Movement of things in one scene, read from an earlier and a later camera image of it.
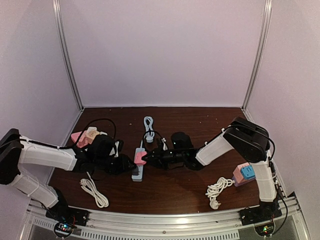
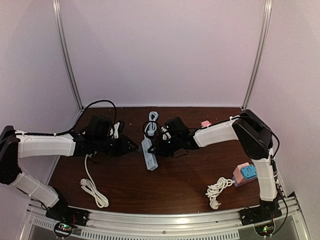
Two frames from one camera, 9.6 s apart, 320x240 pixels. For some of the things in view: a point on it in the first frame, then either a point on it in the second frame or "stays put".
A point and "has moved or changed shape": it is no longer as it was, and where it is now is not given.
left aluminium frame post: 64,43 stays put
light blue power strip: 139,178 has moved or changed shape
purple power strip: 243,182 stays put
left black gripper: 123,166 -> 123,147
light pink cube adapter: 237,173 stays put
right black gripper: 157,158 -> 160,149
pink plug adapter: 139,153 -> 205,123
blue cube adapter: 247,172 stays put
